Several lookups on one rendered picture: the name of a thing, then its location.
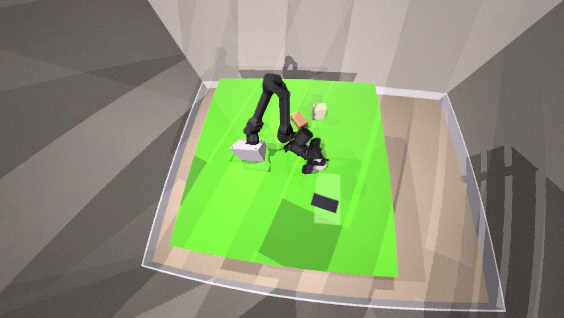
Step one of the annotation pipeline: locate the beige rectangular block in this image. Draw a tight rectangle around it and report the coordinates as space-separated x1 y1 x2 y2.
312 103 327 120

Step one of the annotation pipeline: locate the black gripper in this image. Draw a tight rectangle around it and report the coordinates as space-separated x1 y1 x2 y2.
297 137 326 174

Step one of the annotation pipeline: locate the orange rectangular block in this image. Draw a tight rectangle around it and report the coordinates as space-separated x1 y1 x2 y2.
291 111 308 130

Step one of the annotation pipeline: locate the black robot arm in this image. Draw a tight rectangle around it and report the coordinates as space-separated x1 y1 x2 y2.
242 73 322 160

